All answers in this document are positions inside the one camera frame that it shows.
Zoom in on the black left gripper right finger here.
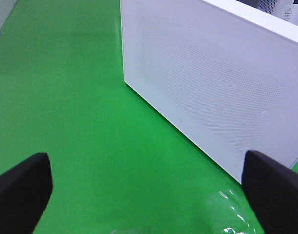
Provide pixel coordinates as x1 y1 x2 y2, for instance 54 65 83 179
242 150 298 234

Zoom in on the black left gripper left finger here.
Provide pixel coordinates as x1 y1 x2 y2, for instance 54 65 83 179
0 153 53 234

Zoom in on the white microwave door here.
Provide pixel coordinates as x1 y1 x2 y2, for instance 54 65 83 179
120 0 298 181

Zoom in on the white microwave oven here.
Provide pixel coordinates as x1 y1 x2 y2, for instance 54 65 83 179
236 0 298 28

